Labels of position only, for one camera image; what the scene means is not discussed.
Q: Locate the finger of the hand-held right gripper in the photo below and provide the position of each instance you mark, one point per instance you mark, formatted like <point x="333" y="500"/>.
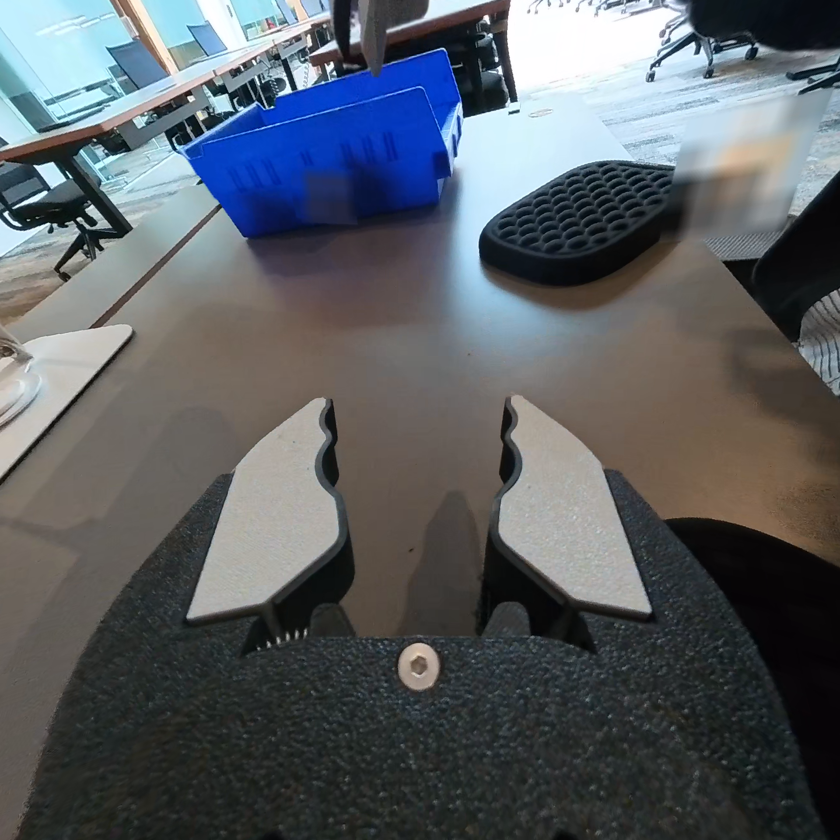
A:
<point x="381" y="26"/>

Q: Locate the black office chair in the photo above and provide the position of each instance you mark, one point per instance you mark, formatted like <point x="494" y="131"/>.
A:
<point x="817" y="72"/>
<point x="138" y="63"/>
<point x="696" y="40"/>
<point x="46" y="204"/>

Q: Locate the black perforated rubber pad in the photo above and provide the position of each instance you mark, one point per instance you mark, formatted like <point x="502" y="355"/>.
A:
<point x="578" y="223"/>

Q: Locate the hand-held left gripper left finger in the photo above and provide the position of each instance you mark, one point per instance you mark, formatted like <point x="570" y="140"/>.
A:
<point x="269" y="532"/>

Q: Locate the blue plastic bin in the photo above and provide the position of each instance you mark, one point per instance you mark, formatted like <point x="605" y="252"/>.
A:
<point x="263" y="184"/>

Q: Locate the person's printed top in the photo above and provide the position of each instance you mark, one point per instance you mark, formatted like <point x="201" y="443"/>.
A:
<point x="807" y="263"/>

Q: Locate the long dark table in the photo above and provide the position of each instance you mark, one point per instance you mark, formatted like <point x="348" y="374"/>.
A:
<point x="131" y="118"/>
<point x="453" y="13"/>

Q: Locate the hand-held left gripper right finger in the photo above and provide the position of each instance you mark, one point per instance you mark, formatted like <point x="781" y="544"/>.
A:
<point x="571" y="525"/>

